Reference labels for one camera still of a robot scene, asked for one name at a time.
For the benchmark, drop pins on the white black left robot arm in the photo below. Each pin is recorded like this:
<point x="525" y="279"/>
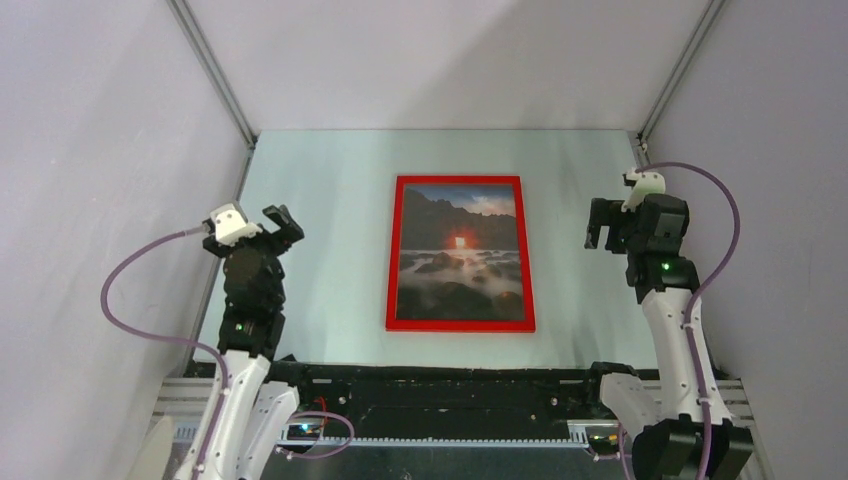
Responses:
<point x="246" y="410"/>

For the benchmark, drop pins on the sunset photo print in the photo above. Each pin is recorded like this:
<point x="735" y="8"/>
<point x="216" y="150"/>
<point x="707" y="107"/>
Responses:
<point x="459" y="256"/>

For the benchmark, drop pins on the orange wooden picture frame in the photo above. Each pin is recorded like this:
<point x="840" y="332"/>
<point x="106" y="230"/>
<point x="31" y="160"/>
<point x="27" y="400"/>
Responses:
<point x="458" y="327"/>

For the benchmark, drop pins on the aluminium corner post right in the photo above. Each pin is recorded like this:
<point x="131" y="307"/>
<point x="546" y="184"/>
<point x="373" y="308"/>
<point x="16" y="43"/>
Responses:
<point x="703" y="27"/>

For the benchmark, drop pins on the grey slotted cable duct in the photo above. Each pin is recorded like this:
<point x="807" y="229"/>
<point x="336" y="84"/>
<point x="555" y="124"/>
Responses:
<point x="577" y="439"/>

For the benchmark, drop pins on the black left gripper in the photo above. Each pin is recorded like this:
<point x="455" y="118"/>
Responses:
<point x="286" y="234"/>

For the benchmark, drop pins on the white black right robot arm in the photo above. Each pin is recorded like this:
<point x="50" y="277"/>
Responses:
<point x="687" y="432"/>

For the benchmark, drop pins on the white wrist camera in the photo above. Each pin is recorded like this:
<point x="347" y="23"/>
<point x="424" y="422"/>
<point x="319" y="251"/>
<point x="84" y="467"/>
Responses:
<point x="642" y="184"/>
<point x="228" y="224"/>

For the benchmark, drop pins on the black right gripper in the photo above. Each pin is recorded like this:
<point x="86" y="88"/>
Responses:
<point x="607" y="213"/>

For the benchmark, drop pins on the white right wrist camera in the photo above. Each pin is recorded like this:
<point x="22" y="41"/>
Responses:
<point x="642" y="184"/>

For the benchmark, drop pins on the aluminium corner post left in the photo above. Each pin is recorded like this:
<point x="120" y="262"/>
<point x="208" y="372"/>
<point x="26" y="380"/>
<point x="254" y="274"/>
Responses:
<point x="209" y="63"/>

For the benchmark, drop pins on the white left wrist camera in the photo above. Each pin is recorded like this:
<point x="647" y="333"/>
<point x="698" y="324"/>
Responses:
<point x="228" y="224"/>

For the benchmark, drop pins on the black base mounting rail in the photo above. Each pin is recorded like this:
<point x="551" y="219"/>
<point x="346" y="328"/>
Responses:
<point x="452" y="403"/>

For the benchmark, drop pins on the aluminium corner post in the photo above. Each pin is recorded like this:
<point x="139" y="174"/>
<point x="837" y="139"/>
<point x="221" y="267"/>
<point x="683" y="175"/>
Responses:
<point x="209" y="63"/>
<point x="703" y="27"/>

